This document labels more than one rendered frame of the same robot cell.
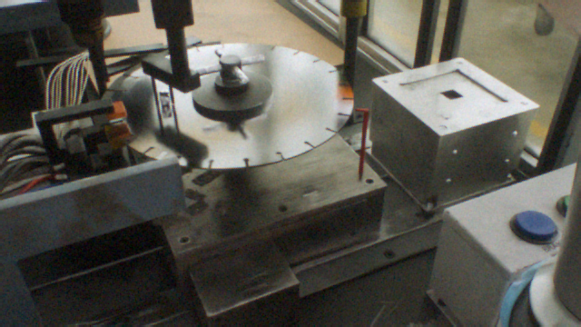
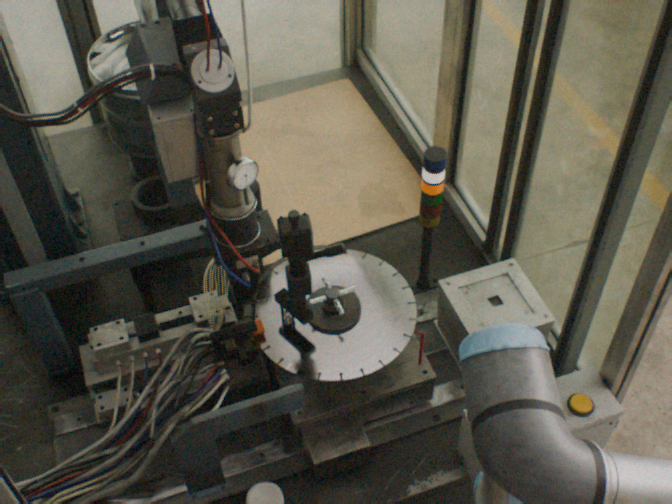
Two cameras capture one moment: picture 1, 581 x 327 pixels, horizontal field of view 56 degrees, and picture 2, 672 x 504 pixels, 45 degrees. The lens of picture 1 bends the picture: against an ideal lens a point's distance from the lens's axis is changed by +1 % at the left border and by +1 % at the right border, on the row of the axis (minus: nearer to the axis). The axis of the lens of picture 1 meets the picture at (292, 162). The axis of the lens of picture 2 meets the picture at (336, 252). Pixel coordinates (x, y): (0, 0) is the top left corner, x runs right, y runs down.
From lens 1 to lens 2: 0.98 m
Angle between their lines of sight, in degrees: 12
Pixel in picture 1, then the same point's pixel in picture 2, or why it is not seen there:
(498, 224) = not seen: hidden behind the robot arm
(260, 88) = (352, 308)
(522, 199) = not seen: hidden behind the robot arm
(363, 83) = (444, 237)
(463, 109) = (499, 318)
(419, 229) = (461, 398)
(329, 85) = (401, 304)
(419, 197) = not seen: hidden behind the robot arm
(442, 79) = (492, 282)
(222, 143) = (326, 357)
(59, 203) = (241, 412)
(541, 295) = (480, 488)
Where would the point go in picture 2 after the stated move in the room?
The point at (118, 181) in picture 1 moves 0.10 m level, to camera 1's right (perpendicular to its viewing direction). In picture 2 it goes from (271, 400) to (327, 404)
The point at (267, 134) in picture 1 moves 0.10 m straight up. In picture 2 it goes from (355, 352) to (355, 320)
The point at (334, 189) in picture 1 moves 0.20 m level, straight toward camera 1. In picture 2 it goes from (399, 377) to (384, 468)
